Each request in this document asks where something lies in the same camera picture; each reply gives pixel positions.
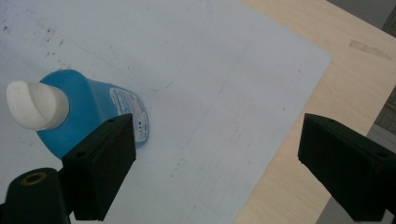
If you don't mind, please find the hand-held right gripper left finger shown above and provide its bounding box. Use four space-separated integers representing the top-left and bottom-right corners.
61 113 137 222

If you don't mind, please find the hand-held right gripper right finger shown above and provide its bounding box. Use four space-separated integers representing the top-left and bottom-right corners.
297 113 396 222

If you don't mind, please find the blue cup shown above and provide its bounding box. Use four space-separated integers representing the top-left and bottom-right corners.
5 68 149 161

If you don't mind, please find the white table mat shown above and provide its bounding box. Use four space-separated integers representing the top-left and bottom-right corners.
0 0 332 224

